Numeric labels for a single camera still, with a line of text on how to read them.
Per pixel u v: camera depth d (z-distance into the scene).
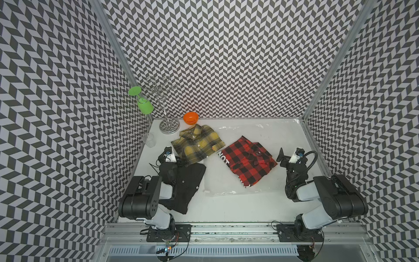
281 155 0.82
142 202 0.44
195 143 1.00
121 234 0.74
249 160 0.93
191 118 1.16
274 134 1.11
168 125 1.33
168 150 0.75
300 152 0.73
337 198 0.45
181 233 0.70
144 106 1.05
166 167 0.68
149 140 1.05
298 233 0.66
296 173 0.68
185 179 0.88
